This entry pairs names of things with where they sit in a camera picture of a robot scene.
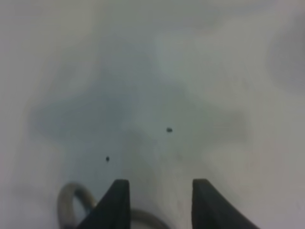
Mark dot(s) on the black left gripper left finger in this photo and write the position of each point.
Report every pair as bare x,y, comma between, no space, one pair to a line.
113,211

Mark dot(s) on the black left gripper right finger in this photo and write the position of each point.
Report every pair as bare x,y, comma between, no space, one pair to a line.
210,210

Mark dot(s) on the stainless steel teapot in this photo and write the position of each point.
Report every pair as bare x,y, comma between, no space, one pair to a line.
67,218

